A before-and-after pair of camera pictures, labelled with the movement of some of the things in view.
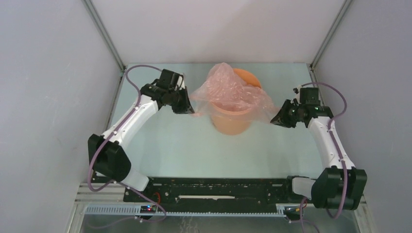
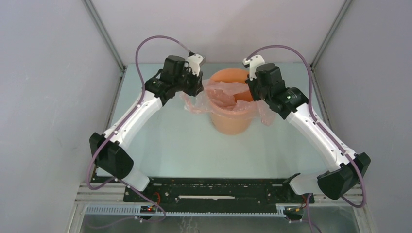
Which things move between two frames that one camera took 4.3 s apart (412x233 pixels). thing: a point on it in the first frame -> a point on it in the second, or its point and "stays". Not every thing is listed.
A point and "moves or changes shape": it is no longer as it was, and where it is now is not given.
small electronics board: x=148 y=209 stays
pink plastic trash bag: x=224 y=95 moves or changes shape
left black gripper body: x=178 y=105 -> x=190 y=82
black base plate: x=267 y=191 stays
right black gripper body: x=293 y=115 -> x=258 y=92
